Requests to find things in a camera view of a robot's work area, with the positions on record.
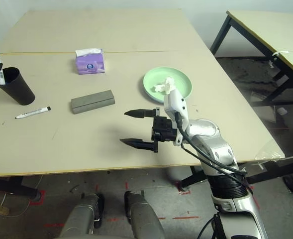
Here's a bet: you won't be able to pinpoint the white tape strip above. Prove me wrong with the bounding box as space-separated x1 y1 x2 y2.
269 50 290 68

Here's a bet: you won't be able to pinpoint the black cap whiteboard marker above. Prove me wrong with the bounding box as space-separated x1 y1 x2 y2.
14 106 51 120

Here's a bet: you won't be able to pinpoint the beige side table black legs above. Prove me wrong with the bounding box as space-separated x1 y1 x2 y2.
210 9 293 105

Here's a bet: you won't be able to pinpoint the black table support beam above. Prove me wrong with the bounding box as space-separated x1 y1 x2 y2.
0 176 41 202
180 154 293 189

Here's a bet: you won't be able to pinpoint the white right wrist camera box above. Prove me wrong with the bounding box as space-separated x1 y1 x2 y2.
163 90 190 146

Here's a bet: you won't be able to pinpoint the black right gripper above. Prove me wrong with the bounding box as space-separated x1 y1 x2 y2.
119 107 181 154

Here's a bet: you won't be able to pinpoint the clear plastic film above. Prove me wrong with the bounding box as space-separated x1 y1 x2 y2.
254 140 286 161

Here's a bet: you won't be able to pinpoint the grey glasses case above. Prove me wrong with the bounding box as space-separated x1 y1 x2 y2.
70 90 116 115

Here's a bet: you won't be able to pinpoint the light green plate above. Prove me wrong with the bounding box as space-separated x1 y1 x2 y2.
143 66 193 104

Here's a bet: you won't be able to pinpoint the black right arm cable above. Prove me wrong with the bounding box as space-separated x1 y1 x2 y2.
175 112 249 180

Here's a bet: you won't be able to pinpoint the purple tissue pack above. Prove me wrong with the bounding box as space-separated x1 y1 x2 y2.
75 47 106 75

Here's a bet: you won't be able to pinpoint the black plastic cup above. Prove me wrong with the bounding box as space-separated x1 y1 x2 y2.
0 67 36 105

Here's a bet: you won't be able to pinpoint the white tissue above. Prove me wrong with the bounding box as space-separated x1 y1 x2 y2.
153 77 176 95

